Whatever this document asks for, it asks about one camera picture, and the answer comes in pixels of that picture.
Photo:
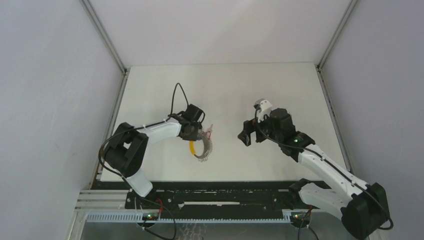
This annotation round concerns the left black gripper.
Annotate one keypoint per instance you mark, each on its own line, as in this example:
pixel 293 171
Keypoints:
pixel 193 137

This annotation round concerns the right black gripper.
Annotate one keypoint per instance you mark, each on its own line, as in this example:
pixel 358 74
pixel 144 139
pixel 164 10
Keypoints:
pixel 249 127

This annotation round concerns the metal keyring with small rings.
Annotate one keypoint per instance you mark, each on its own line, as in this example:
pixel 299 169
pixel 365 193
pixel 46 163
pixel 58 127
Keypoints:
pixel 205 137

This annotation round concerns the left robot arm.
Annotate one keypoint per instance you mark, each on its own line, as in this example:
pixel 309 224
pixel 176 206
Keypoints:
pixel 123 153

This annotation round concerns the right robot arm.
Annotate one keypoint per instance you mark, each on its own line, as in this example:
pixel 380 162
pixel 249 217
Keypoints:
pixel 361 207

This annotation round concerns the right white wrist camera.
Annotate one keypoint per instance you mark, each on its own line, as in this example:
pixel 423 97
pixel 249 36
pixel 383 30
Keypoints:
pixel 263 109

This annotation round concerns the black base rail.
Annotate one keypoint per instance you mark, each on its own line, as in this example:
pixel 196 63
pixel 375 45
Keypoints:
pixel 218 200

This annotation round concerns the left aluminium frame post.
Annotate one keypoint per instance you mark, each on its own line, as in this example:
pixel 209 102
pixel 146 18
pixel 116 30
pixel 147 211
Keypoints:
pixel 112 73

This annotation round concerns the aluminium frame post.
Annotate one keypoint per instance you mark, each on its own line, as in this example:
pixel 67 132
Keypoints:
pixel 341 80
pixel 112 73

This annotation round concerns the right aluminium frame post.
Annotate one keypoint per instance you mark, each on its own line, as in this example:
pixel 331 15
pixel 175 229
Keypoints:
pixel 341 80

